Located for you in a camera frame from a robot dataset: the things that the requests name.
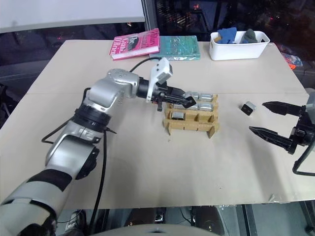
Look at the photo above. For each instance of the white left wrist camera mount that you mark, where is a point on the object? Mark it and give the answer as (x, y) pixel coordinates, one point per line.
(160, 71)

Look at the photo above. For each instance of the blue foam piece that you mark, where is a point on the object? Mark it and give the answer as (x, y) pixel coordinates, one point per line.
(227, 35)

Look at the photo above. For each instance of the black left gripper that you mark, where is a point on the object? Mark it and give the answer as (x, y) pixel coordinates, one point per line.
(161, 97)

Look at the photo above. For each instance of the teal patterned book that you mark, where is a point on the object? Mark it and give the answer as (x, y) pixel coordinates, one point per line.
(177, 48)

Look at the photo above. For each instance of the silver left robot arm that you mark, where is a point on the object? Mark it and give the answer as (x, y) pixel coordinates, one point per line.
(73, 152)

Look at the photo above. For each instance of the wooden battery rack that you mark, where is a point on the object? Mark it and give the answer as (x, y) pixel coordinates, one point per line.
(190, 124)

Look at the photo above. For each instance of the white plastic bin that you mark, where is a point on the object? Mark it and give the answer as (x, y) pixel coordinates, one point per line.
(236, 50)

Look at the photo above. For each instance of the grey green figurine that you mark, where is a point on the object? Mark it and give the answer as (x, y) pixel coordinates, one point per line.
(250, 36)

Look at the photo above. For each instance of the grey window frame post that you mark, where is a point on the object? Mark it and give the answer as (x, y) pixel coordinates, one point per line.
(148, 14)

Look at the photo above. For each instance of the dark rounded shape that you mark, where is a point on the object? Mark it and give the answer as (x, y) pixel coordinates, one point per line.
(208, 220)

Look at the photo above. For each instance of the pink paperback book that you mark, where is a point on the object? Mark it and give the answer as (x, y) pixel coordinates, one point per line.
(134, 45)

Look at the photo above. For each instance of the small tan block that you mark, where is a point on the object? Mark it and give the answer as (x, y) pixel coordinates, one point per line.
(216, 38)

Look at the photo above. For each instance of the white board panel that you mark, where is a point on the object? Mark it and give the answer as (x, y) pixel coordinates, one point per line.
(69, 12)

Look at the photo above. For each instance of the colourful patterned bag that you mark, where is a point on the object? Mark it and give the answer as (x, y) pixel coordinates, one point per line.
(292, 60)

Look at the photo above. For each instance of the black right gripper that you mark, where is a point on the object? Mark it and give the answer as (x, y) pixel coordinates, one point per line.
(300, 132)

